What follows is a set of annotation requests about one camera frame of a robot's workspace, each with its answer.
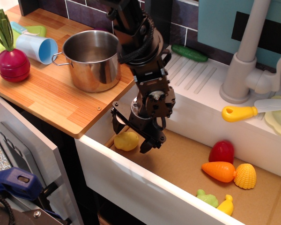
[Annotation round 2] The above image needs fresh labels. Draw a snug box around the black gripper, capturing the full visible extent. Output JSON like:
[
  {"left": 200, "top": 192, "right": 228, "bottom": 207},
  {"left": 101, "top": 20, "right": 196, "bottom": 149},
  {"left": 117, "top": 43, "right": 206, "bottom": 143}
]
[{"left": 111, "top": 101, "right": 166, "bottom": 154}]

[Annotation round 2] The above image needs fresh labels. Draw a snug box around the yellow toy potato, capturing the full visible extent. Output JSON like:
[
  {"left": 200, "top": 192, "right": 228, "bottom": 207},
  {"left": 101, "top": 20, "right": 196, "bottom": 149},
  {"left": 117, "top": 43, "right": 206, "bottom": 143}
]
[{"left": 114, "top": 131, "right": 139, "bottom": 151}]

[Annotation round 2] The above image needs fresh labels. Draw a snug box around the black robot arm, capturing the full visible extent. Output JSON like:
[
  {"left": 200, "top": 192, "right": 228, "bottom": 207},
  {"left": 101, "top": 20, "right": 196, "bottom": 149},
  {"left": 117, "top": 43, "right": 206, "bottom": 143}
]
[{"left": 101, "top": 0, "right": 176, "bottom": 154}]

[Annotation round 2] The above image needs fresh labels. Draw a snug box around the stainless steel pot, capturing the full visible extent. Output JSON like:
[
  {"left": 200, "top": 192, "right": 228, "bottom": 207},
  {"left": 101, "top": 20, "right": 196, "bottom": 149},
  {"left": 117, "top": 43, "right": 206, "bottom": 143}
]
[{"left": 52, "top": 30, "right": 121, "bottom": 93}]

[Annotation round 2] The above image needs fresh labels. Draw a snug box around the white toy sink basin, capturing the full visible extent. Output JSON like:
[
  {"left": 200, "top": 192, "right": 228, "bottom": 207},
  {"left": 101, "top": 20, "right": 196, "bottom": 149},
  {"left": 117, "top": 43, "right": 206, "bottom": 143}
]
[{"left": 76, "top": 54, "right": 281, "bottom": 225}]

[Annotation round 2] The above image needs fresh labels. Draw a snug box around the red toy pepper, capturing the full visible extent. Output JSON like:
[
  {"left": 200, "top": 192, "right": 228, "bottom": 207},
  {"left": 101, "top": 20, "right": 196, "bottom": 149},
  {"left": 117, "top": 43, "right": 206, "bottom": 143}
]
[{"left": 208, "top": 140, "right": 235, "bottom": 164}]

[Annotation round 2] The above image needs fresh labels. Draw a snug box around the green toy cucumber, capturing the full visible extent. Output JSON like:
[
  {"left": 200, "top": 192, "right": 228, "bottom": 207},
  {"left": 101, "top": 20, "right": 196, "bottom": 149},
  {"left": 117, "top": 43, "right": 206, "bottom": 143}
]
[{"left": 171, "top": 45, "right": 208, "bottom": 62}]

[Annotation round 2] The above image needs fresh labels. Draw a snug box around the orange toy carrot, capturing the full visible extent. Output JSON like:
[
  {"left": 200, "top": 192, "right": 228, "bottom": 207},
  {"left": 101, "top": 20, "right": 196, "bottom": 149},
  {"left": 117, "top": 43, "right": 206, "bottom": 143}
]
[{"left": 201, "top": 161, "right": 237, "bottom": 183}]

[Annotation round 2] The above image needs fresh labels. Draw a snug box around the light green toy broccoli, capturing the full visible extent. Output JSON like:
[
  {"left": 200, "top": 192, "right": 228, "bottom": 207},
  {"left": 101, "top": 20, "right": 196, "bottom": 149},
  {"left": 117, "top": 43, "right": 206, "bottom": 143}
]
[{"left": 196, "top": 189, "right": 219, "bottom": 208}]

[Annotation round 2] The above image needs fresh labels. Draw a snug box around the white oven door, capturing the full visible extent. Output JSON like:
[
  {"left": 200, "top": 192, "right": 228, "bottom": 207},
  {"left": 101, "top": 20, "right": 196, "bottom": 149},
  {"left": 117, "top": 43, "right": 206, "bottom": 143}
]
[{"left": 0, "top": 97, "right": 83, "bottom": 225}]

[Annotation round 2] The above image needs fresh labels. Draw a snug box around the yellow toy squash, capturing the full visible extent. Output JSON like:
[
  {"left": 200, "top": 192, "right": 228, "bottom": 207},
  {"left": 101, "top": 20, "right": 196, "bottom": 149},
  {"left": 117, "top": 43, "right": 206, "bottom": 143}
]
[{"left": 217, "top": 195, "right": 234, "bottom": 216}]

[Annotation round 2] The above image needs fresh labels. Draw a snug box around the yellow toy corn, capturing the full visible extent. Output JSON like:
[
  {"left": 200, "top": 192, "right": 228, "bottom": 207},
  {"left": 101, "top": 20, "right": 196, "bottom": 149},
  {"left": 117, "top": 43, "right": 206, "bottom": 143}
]
[{"left": 234, "top": 164, "right": 257, "bottom": 189}]

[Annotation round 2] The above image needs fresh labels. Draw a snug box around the light blue plastic cup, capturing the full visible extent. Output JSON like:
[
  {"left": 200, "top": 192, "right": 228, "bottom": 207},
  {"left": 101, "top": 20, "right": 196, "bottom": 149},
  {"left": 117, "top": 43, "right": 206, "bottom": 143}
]
[{"left": 15, "top": 34, "right": 58, "bottom": 65}]

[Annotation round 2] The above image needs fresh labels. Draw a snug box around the grey toy faucet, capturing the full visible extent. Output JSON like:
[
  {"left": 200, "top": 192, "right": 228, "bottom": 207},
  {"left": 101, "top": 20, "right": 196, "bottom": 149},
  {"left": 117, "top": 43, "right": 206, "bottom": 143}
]
[{"left": 220, "top": 0, "right": 281, "bottom": 104}]

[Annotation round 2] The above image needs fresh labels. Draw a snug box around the blue clamp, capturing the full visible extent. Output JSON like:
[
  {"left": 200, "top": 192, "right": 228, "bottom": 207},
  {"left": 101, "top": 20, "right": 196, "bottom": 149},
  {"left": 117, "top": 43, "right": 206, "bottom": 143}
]
[{"left": 0, "top": 167, "right": 43, "bottom": 201}]

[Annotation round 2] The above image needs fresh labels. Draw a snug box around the red wooden toy radish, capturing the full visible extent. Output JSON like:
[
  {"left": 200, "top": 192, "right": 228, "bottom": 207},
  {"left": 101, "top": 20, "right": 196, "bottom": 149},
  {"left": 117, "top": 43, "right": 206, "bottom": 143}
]
[{"left": 0, "top": 9, "right": 30, "bottom": 83}]

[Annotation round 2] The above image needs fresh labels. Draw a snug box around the pale green toy plate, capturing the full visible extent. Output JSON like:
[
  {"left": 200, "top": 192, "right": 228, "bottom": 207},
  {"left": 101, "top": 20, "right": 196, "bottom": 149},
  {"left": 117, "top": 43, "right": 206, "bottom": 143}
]
[{"left": 264, "top": 94, "right": 281, "bottom": 138}]

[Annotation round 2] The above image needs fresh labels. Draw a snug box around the green toy cutting board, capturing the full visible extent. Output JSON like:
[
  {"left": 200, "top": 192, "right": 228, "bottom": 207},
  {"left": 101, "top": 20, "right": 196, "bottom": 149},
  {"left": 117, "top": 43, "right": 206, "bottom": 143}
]
[{"left": 0, "top": 25, "right": 47, "bottom": 52}]

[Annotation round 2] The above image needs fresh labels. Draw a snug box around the yellow handled toy knife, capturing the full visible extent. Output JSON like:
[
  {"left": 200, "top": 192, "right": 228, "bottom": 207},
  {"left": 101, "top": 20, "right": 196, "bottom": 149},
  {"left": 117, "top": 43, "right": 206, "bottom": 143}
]
[{"left": 221, "top": 98, "right": 281, "bottom": 123}]

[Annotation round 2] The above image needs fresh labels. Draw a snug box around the teal handled toy knife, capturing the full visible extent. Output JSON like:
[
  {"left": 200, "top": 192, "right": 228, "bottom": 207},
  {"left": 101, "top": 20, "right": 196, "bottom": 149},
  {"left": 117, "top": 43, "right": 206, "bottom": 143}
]
[{"left": 10, "top": 22, "right": 28, "bottom": 34}]

